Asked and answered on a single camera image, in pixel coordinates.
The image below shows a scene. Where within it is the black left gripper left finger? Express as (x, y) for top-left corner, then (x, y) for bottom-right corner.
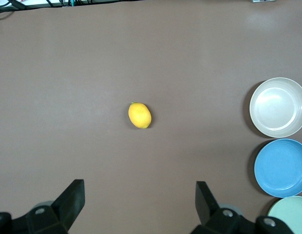
(13, 179), (86, 234)

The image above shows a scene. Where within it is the blue round plate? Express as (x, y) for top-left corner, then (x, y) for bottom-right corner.
(254, 138), (302, 198)

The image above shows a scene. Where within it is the light green round plate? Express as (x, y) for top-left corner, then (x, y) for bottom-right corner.
(267, 195), (302, 234)

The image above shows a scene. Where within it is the beige round plate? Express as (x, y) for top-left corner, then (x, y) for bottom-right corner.
(249, 77), (302, 138)

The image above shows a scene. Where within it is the yellow lemon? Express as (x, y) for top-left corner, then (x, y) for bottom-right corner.
(128, 101), (152, 129)

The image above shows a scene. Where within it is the black floor cable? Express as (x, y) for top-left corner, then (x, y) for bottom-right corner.
(0, 0), (28, 16)

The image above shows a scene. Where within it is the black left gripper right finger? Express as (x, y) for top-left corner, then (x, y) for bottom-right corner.
(191, 181), (256, 234)

